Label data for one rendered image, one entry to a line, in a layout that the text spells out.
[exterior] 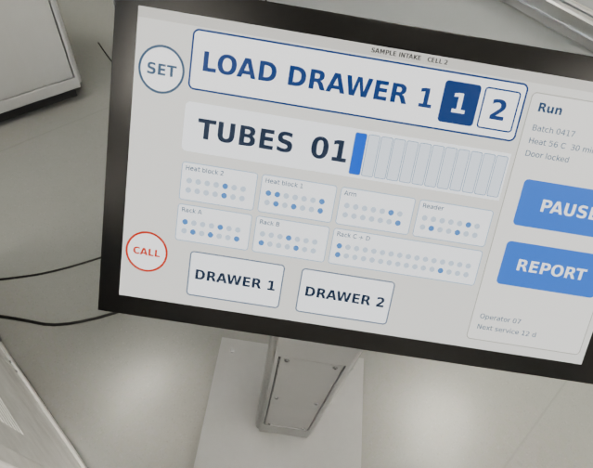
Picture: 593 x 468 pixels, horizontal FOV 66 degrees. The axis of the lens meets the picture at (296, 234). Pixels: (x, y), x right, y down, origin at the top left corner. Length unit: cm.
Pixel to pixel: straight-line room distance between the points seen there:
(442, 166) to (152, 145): 27
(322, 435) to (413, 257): 101
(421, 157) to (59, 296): 141
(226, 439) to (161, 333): 39
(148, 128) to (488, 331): 39
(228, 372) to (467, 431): 74
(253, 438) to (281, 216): 102
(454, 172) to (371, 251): 11
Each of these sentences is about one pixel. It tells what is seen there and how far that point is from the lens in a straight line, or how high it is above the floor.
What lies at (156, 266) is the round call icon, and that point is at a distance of 47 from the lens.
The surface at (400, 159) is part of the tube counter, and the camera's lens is 44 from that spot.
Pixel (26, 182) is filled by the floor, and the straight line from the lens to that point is 202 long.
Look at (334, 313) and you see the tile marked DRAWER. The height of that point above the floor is 99.
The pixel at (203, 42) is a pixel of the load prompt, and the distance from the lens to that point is 44.
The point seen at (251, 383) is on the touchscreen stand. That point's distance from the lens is 143.
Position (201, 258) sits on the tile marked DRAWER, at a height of 102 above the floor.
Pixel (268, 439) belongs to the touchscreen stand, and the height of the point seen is 4.
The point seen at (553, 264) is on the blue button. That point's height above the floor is 105.
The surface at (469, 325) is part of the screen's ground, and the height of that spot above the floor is 100.
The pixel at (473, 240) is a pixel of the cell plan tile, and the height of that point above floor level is 106.
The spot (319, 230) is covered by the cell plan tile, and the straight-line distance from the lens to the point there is 44.
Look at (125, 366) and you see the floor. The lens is 153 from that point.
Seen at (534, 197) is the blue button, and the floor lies 110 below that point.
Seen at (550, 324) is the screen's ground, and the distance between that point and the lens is 54.
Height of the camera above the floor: 140
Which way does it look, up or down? 54 degrees down
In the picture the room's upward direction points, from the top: 11 degrees clockwise
